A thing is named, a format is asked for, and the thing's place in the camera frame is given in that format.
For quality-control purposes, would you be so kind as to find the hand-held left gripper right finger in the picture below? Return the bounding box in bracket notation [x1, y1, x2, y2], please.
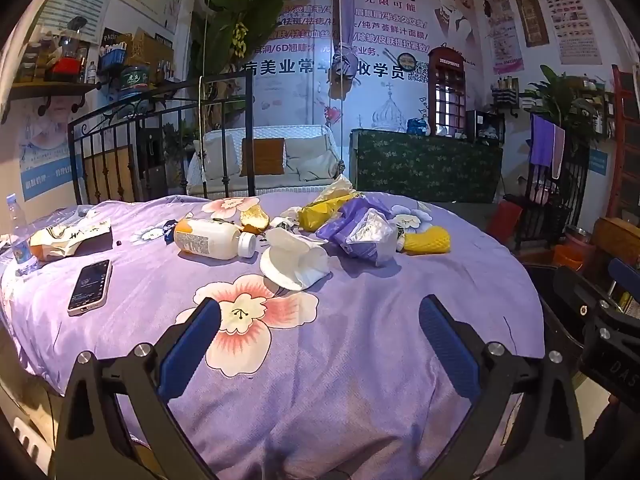
[419, 294, 586, 480]

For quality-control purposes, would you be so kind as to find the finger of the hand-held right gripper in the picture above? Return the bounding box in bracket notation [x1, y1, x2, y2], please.
[580, 310, 640, 407]
[550, 257, 640, 322]

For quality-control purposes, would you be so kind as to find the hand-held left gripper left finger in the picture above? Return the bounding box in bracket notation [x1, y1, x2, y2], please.
[52, 297, 223, 480]

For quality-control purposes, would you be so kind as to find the white plastic bottle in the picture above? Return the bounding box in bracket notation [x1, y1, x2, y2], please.
[173, 218, 258, 261]

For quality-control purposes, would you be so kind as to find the white paper cup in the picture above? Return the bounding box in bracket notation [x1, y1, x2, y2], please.
[260, 227, 332, 292]

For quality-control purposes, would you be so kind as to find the purple snack bag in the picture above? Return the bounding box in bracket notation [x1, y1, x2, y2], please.
[316, 197, 401, 267]

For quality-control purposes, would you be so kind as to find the white tissue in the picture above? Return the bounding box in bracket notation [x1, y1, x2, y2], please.
[272, 208, 302, 231]

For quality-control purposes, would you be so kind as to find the yellow packet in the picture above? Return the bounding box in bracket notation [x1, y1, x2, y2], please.
[297, 174, 360, 233]

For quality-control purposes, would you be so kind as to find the wooden stool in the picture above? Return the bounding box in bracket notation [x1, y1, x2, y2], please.
[592, 217, 640, 262]

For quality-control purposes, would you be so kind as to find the orange bucket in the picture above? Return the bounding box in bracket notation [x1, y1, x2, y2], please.
[552, 245, 596, 273]

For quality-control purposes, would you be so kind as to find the black metal rack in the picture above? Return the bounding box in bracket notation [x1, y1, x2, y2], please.
[515, 125, 591, 252]

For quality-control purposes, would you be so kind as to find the red ladder shelf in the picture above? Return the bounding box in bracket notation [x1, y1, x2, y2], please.
[607, 65, 640, 221]

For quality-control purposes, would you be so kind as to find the smartphone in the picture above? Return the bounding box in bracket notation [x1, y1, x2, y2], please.
[67, 259, 113, 317]

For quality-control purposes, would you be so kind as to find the pink towel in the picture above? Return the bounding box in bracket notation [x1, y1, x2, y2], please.
[550, 125, 566, 180]

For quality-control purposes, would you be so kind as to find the purple towel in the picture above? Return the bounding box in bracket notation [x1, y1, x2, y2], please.
[529, 114, 556, 166]

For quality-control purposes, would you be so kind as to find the white and brown snack bag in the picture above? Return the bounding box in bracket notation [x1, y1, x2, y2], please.
[29, 217, 113, 262]

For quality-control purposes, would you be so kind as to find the green patterned counter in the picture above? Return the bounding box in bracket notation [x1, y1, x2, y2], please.
[350, 129, 503, 204]

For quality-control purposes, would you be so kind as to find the potted green plant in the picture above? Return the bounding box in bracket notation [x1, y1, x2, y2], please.
[522, 65, 608, 131]

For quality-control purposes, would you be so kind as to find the black box on counter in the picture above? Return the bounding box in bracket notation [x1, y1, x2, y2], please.
[467, 110, 506, 143]

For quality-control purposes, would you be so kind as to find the orange cushion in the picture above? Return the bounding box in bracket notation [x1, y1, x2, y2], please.
[240, 137, 286, 177]

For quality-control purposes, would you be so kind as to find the clear water bottle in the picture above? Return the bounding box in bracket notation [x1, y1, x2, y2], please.
[5, 194, 40, 276]

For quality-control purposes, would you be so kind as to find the white sofa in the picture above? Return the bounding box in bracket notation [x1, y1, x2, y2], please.
[187, 124, 346, 196]

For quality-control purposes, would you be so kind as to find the red telephone booth cabinet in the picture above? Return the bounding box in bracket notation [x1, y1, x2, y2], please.
[427, 46, 467, 136]

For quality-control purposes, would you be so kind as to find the eyebrow chart poster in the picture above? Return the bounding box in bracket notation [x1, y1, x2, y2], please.
[535, 0, 603, 65]

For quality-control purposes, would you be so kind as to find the green round tin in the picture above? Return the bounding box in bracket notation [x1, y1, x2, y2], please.
[120, 66, 151, 101]

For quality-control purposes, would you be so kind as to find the cardboard box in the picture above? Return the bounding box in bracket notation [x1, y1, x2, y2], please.
[132, 30, 173, 68]

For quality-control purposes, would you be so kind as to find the blue basket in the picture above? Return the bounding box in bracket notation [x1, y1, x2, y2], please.
[97, 42, 126, 72]

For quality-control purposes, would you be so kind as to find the red container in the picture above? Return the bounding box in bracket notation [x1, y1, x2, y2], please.
[50, 57, 83, 81]

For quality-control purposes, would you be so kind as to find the large green plant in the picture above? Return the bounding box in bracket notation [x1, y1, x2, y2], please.
[192, 0, 331, 88]

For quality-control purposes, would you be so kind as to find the small wall shelf with bottles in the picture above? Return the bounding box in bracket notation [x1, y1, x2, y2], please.
[492, 75, 521, 111]

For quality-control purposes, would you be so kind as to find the pale face wall poster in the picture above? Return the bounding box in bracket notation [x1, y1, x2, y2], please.
[20, 110, 76, 203]

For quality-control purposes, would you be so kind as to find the black metal bed frame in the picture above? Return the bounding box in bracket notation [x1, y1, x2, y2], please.
[67, 69, 256, 206]

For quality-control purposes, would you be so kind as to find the pink wall poster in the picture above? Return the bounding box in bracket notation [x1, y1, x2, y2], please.
[482, 0, 525, 75]

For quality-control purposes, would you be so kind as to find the brown wall poster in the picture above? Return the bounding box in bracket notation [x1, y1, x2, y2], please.
[509, 0, 550, 47]

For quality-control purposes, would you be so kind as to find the wooden wall shelf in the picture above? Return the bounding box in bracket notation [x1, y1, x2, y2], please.
[10, 80, 103, 112]

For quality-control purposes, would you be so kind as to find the large wall poster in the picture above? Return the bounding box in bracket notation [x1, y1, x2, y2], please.
[250, 0, 481, 131]

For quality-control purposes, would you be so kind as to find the blue text wall poster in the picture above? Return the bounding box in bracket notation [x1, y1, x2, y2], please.
[45, 0, 111, 43]

